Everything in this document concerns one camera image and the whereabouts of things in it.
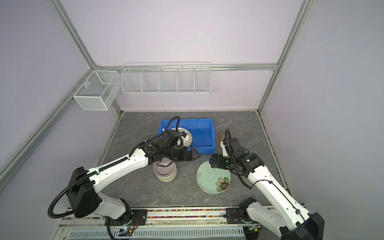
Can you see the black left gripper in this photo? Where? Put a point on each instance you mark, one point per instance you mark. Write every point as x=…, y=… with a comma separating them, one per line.
x=185, y=157

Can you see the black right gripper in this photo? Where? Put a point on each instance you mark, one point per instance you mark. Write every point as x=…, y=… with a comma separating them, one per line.
x=220, y=156

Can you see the watermelon pattern plate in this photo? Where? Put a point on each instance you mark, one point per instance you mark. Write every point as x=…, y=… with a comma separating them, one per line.
x=181, y=138

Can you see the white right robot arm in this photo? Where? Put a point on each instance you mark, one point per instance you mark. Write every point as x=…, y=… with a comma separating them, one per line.
x=290, y=220

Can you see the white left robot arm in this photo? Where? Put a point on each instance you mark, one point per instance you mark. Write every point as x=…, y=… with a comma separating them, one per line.
x=84, y=189

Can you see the blue plastic bin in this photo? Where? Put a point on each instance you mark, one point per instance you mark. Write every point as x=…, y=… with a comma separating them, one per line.
x=202, y=132

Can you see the green flower plate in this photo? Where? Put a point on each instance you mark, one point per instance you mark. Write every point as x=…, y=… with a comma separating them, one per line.
x=212, y=181

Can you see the amber glass cup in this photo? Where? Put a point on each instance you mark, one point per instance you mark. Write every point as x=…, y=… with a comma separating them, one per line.
x=224, y=134

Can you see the stacked lower bowls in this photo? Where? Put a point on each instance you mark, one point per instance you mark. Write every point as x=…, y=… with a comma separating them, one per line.
x=169, y=178

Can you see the purple top bowl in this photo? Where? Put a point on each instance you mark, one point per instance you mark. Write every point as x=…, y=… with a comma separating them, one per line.
x=164, y=168

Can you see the green glass cup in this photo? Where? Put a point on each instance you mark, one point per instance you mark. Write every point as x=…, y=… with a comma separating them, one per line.
x=147, y=139

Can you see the small white mesh basket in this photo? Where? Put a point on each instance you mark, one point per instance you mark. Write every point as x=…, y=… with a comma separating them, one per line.
x=99, y=90

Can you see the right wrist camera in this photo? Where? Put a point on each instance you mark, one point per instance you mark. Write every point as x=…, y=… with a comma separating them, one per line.
x=233, y=148

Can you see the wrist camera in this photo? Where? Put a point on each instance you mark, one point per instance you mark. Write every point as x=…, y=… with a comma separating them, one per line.
x=171, y=138
x=233, y=148

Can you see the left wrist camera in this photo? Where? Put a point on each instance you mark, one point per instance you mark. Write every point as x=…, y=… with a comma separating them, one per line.
x=171, y=138

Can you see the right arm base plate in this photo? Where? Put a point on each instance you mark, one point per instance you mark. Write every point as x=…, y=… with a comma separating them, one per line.
x=236, y=216

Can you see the aluminium mounting rail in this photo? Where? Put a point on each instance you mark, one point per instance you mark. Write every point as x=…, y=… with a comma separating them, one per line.
x=162, y=223

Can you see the long white wire basket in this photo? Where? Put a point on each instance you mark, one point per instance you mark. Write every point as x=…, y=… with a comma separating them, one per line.
x=167, y=78

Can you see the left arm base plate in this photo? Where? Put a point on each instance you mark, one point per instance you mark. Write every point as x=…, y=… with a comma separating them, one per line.
x=134, y=218

